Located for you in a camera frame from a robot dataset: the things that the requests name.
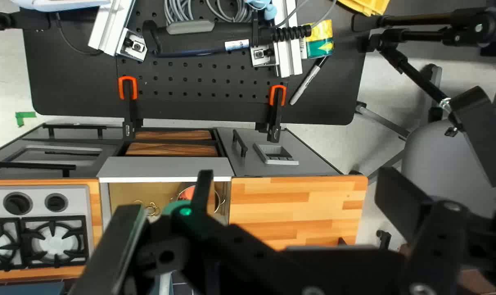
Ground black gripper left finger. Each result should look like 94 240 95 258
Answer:
66 168 244 295

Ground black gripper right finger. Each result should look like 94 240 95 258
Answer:
375 165 473 295

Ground pink soft toy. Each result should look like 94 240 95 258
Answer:
177 183 200 202

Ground wooden butcher block counter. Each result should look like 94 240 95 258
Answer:
228 173 370 252

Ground black burner grate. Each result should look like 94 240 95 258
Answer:
20 212 90 270
0 216 25 270

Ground black stove knob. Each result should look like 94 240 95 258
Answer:
2 189 35 216
43 191 71 214

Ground toy kitchen stove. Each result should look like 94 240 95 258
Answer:
0 176 105 286

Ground white toy sink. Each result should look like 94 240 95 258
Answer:
97 155 236 225

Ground grey toy stove plate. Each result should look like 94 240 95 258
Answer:
0 183 94 273

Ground black flat panel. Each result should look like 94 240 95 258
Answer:
449 84 496 188

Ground open white drawer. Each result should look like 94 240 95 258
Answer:
0 121 344 180

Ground green tape piece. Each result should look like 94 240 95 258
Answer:
14 109 38 129

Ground black pegboard table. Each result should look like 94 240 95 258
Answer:
23 0 367 125

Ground silver marker pen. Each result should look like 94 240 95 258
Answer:
289 55 329 107

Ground white aluminium extrusion piece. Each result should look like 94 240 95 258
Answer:
249 0 305 78
87 0 151 62

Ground grey flat bar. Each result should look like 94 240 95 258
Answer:
166 19 216 35

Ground yellow green tape label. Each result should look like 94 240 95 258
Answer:
305 17 336 60

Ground yellow cloth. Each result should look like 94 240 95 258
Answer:
338 0 392 17

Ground orange handled clamp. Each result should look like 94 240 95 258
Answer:
256 81 290 143
117 73 143 137

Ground grey coiled cable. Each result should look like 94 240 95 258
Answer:
164 0 261 24

